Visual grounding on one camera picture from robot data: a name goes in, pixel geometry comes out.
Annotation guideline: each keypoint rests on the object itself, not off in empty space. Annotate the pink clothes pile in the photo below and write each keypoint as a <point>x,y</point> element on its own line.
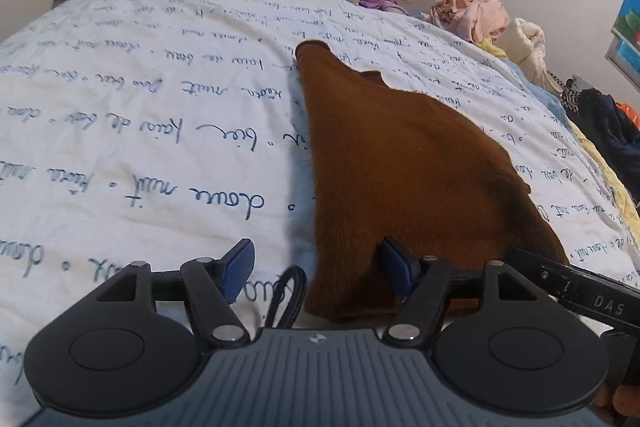
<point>470,20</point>

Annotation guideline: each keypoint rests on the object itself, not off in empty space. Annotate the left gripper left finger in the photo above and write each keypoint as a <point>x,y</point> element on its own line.
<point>212,286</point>

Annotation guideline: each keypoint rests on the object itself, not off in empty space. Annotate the white script-print bed cover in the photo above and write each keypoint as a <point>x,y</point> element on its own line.
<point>166,130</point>

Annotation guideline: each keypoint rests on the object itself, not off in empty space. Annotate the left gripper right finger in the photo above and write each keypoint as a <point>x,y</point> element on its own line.
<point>422,285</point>

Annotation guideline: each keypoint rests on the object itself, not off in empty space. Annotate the colourful wall poster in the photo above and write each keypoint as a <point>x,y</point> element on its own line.
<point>623,52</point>

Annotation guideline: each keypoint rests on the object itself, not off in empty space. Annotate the brown knit sweater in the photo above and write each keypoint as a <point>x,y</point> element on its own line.
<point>392,163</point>

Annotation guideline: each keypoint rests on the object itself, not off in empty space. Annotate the dark clothes pile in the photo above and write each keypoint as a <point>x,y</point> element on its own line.
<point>606,125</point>

